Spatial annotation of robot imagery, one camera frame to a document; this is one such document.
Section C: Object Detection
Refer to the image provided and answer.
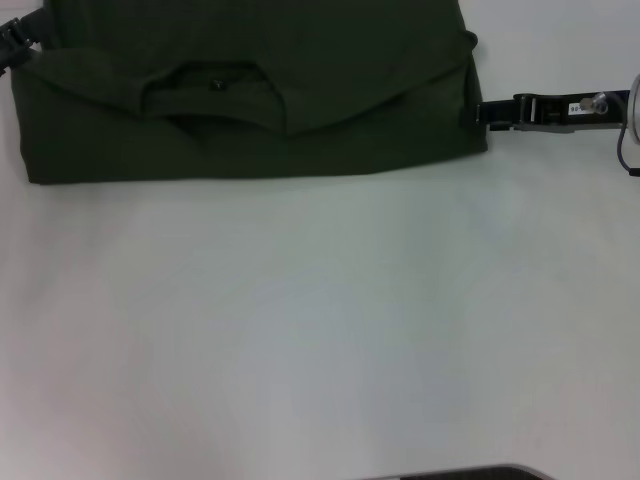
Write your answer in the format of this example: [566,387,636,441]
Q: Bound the dark green printed t-shirt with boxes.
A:
[10,0,492,186]

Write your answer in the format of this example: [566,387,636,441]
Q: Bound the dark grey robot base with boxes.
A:
[359,463,556,480]

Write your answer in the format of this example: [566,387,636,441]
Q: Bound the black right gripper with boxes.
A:
[458,88,632,135]

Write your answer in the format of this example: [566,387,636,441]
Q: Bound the right gripper cable with plug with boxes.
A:
[588,91,640,178]

